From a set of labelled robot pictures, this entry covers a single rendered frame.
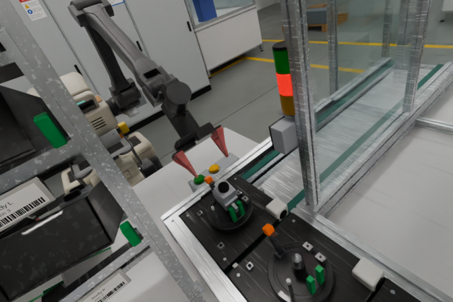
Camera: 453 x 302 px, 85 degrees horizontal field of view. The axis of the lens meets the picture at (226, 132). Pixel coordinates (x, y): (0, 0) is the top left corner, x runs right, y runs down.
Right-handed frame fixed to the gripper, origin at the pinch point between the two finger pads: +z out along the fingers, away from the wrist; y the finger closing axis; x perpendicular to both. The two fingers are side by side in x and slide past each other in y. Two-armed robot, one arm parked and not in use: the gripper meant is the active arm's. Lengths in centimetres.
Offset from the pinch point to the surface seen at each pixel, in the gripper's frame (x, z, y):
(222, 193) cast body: 4.1, 8.1, -0.8
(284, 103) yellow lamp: -16.3, -1.9, 17.1
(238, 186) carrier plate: 18.5, 11.0, 9.2
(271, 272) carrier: -4.2, 27.7, -3.5
